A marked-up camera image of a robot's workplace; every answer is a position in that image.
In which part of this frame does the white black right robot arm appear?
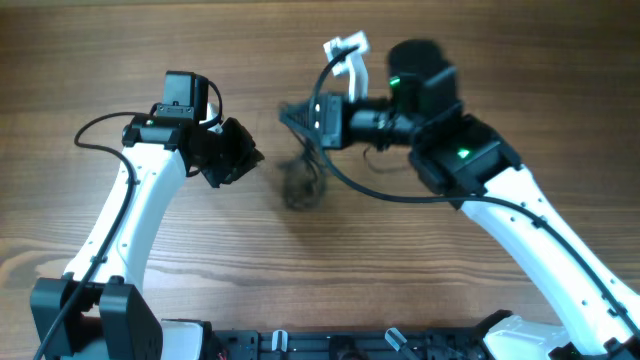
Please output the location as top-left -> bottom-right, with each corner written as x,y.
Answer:
279,38 -> 639,359

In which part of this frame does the black USB cable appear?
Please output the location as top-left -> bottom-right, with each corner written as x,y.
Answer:
274,102 -> 331,212

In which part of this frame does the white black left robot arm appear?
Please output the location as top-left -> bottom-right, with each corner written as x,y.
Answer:
30,71 -> 264,359

